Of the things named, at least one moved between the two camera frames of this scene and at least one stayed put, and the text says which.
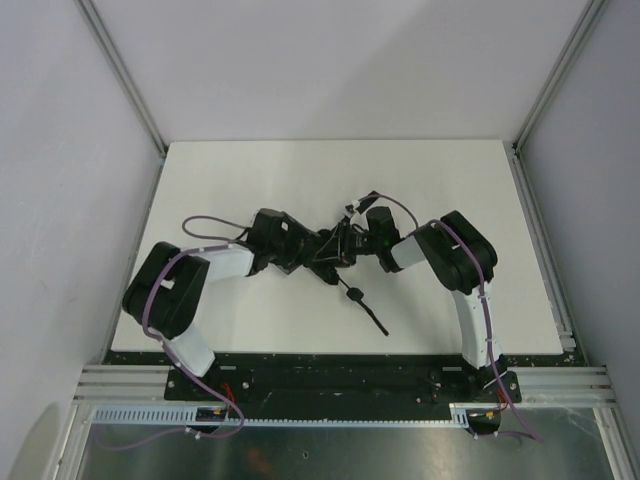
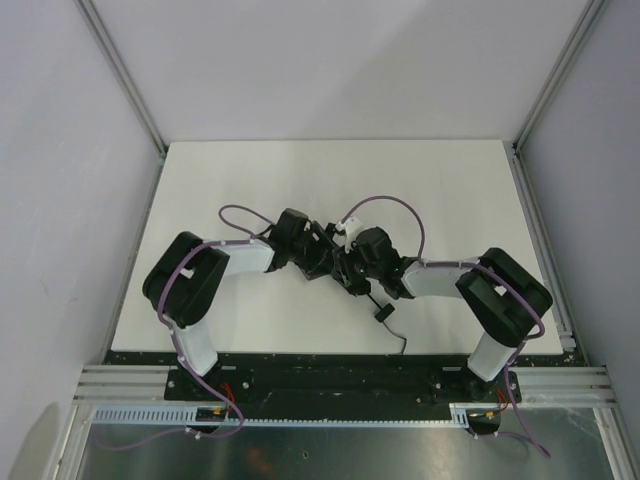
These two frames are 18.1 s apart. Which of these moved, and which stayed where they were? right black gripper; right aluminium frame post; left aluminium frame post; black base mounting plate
Moved: right black gripper
Stayed: right aluminium frame post; black base mounting plate; left aluminium frame post
